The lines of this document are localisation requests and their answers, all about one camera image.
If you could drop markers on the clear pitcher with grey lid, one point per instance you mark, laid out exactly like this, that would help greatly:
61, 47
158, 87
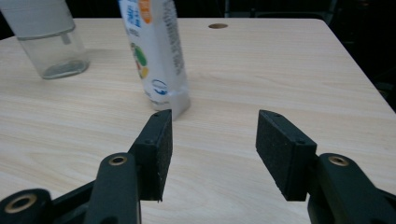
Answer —
46, 25

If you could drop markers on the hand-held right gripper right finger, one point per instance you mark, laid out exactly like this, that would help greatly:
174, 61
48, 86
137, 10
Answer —
286, 155

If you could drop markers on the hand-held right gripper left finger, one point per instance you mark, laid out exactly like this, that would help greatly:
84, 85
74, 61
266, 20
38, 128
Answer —
152, 155

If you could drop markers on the white and blue milk carton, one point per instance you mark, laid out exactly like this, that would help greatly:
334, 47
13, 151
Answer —
155, 46

